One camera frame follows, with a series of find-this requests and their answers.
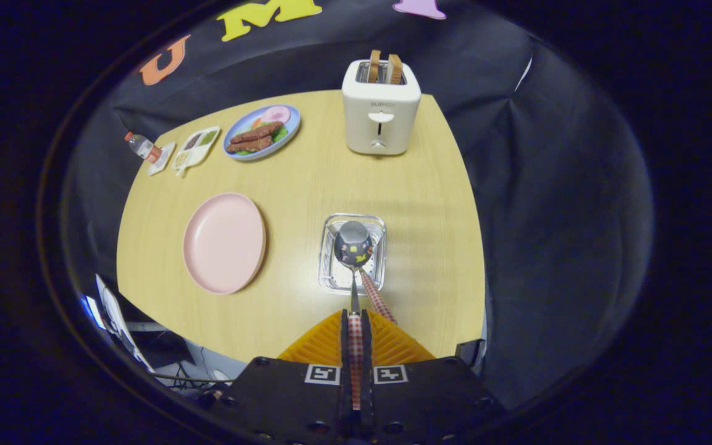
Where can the white flat device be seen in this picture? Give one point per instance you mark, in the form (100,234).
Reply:
(115,315)

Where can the white toaster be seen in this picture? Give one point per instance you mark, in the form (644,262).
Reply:
(381,99)

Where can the pink ham slice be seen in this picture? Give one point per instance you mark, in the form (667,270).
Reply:
(277,114)

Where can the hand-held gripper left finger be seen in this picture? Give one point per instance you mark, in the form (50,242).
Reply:
(282,402)

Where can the toast slice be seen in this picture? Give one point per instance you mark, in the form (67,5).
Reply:
(374,65)
(395,69)

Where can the white divided condiment tray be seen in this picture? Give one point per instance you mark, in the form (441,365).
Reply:
(198,148)

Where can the clear plastic bottle red cap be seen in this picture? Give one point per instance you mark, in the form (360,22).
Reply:
(141,146)

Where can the blue food plate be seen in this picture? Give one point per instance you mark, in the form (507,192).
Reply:
(288,139)

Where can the pink round plate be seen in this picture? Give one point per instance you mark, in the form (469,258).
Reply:
(223,244)

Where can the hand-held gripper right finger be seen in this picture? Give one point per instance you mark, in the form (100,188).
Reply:
(430,402)

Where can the green lettuce leaf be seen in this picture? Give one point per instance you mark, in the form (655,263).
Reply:
(280,134)

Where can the brown sausage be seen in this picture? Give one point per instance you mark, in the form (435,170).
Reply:
(257,132)
(250,146)

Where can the blue lit screen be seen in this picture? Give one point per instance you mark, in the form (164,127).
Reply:
(92,311)

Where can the small white rectangular dish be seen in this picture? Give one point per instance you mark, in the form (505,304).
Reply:
(161,159)

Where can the black table bracket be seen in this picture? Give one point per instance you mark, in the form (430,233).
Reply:
(468,353)

